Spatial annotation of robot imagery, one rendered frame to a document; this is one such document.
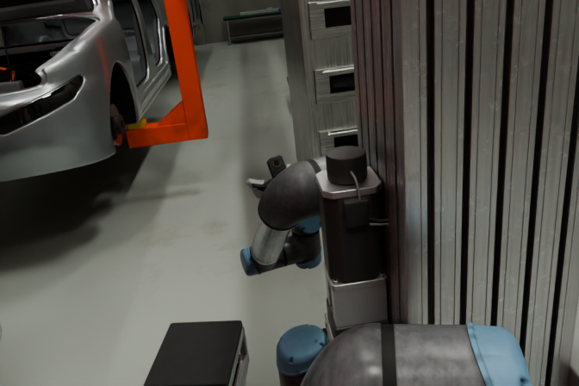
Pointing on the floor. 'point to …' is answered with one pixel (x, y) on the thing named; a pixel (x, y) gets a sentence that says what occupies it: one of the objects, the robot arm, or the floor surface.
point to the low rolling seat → (202, 355)
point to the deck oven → (318, 49)
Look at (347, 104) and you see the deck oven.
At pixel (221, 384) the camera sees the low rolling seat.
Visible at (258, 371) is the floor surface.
